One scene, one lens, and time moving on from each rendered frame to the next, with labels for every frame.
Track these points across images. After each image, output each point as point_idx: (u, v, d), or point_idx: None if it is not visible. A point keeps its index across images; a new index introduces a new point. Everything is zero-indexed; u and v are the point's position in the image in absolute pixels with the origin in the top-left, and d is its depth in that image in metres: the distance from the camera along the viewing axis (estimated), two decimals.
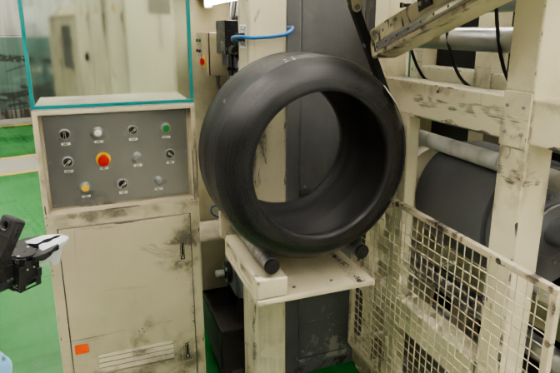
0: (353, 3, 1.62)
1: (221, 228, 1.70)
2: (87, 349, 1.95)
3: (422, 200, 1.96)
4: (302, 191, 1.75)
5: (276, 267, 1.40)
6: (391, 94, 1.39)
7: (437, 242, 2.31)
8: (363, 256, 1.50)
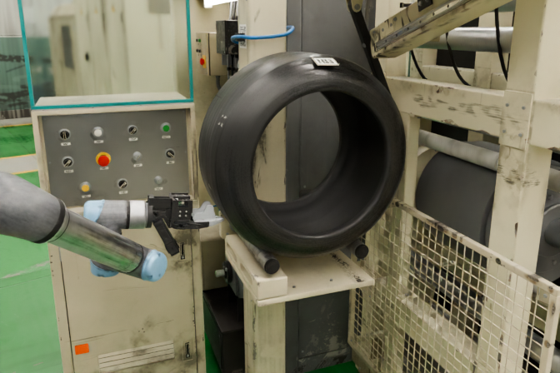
0: (353, 3, 1.62)
1: (221, 228, 1.70)
2: (87, 349, 1.95)
3: (422, 200, 1.96)
4: (302, 191, 1.75)
5: (272, 263, 1.40)
6: (323, 62, 1.30)
7: (437, 242, 2.31)
8: (367, 250, 1.50)
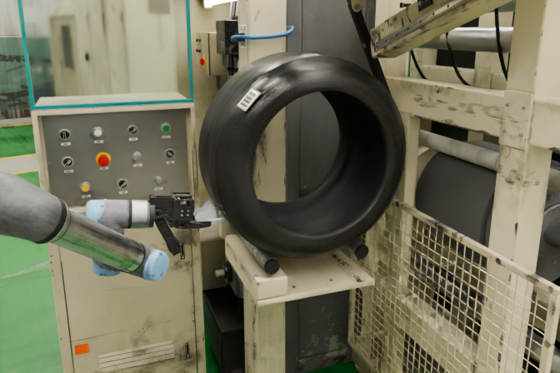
0: (353, 3, 1.62)
1: (221, 228, 1.70)
2: (87, 349, 1.95)
3: (422, 200, 1.96)
4: (302, 191, 1.75)
5: (268, 267, 1.40)
6: (247, 102, 1.26)
7: (437, 242, 2.31)
8: (361, 248, 1.49)
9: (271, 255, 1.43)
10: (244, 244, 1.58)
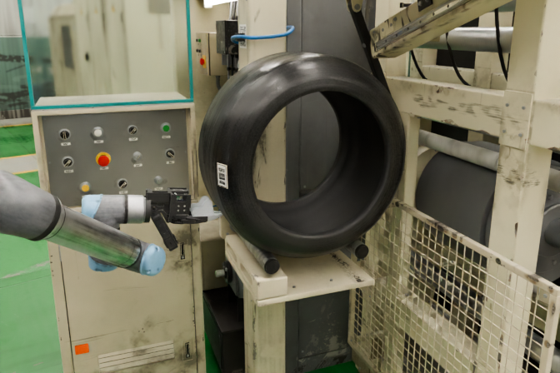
0: (353, 3, 1.62)
1: (221, 228, 1.70)
2: (87, 349, 1.95)
3: (422, 200, 1.96)
4: (302, 191, 1.75)
5: (275, 269, 1.40)
6: (223, 179, 1.28)
7: (437, 242, 2.31)
8: (362, 256, 1.50)
9: (262, 266, 1.43)
10: None
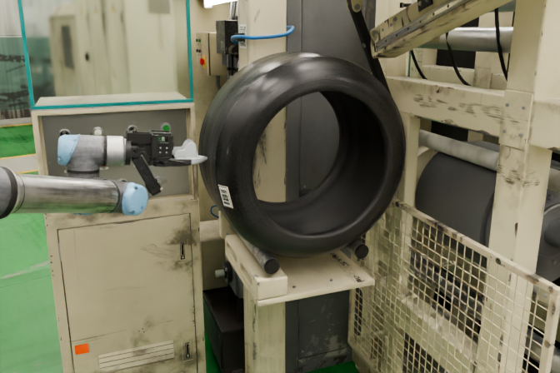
0: (353, 3, 1.62)
1: (221, 228, 1.70)
2: (87, 349, 1.95)
3: (422, 200, 1.96)
4: (302, 191, 1.75)
5: (269, 266, 1.39)
6: (227, 200, 1.30)
7: (437, 242, 2.31)
8: (361, 248, 1.49)
9: (273, 256, 1.43)
10: (243, 241, 1.58)
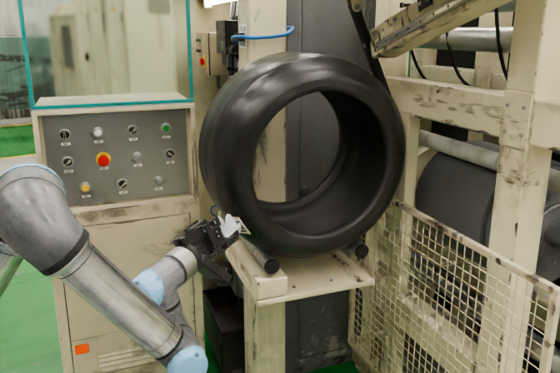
0: (353, 3, 1.62)
1: None
2: (87, 349, 1.95)
3: (422, 200, 1.96)
4: (302, 191, 1.75)
5: (272, 271, 1.40)
6: (242, 228, 1.33)
7: (437, 242, 2.31)
8: (358, 255, 1.49)
9: (262, 260, 1.42)
10: None
